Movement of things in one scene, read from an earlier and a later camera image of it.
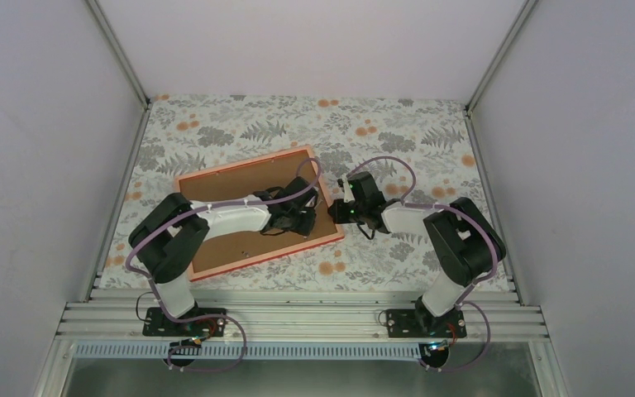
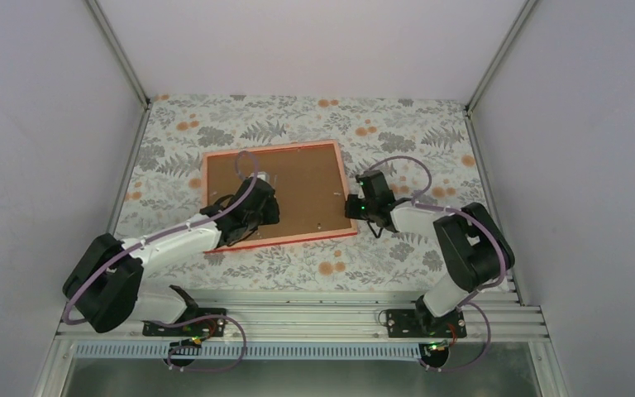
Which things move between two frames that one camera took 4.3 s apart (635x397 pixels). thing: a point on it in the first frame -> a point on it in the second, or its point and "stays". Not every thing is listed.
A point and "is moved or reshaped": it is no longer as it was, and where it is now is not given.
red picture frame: (258, 177) is moved or reshaped
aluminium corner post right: (487, 77) stays
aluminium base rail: (300, 316) stays
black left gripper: (304, 229) -> (272, 217)
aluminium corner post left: (119, 51) stays
